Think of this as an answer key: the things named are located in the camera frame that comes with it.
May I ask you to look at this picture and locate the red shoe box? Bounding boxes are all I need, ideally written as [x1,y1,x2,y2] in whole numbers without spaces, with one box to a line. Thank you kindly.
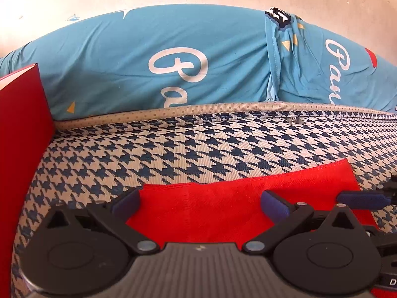
[0,63,56,274]

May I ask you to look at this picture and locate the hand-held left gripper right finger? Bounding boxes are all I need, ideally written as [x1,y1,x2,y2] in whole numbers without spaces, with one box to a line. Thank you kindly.
[243,189,362,253]

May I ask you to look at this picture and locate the houndstooth bed mattress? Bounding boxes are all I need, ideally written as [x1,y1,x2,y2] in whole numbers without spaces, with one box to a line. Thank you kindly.
[11,101,397,286]

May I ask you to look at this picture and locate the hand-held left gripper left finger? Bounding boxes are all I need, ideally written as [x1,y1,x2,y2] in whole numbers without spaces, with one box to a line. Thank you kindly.
[40,188,159,253]

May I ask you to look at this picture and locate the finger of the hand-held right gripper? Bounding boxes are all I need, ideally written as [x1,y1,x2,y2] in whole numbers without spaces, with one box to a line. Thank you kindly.
[336,174,397,210]
[364,226,397,252]

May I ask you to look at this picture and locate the red shopping bag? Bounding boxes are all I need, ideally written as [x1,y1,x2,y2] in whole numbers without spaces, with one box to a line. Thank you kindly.
[126,158,380,244]

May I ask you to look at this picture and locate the blue printed quilt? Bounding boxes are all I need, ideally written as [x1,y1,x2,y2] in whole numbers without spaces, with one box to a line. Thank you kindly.
[0,4,397,121]

